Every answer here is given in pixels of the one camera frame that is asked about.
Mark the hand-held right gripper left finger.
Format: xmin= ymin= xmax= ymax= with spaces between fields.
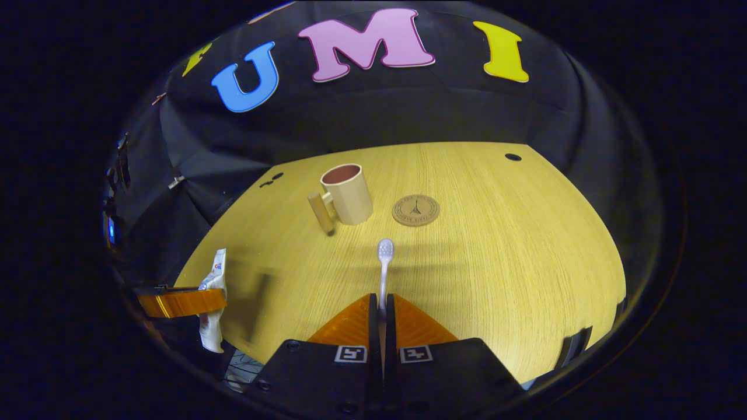
xmin=248 ymin=293 xmax=384 ymax=418

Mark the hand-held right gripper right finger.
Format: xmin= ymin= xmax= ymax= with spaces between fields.
xmin=384 ymin=293 xmax=526 ymax=418

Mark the white toothpaste tube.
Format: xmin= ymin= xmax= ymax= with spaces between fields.
xmin=197 ymin=248 xmax=228 ymax=354

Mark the pale pink toothbrush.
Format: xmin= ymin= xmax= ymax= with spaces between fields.
xmin=376 ymin=238 xmax=396 ymax=319

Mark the round brown coaster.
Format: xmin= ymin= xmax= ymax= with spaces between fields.
xmin=392 ymin=194 xmax=441 ymax=228

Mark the beige cup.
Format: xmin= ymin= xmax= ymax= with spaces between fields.
xmin=308 ymin=164 xmax=374 ymax=237

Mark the dark stand with blue light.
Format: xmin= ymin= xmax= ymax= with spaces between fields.
xmin=102 ymin=133 xmax=132 ymax=249

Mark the black backdrop cloth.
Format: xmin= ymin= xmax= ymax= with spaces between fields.
xmin=114 ymin=0 xmax=666 ymax=292

